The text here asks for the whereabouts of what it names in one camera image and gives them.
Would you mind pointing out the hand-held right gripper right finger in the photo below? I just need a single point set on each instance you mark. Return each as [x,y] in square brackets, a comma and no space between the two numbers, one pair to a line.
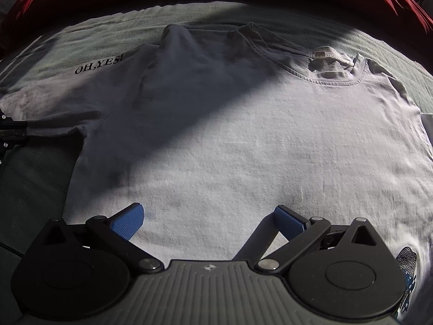
[287,221]

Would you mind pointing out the green plaid bed sheet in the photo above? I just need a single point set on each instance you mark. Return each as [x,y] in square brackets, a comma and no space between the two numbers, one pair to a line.
[33,182]

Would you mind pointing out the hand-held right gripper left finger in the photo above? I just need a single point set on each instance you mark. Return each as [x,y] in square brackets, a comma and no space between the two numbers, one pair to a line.
[128,220]

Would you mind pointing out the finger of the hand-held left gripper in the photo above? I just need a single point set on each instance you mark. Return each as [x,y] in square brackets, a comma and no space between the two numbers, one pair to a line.
[13,132]

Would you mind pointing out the white printed t-shirt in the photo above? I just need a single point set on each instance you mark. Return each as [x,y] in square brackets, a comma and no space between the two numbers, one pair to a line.
[236,135]

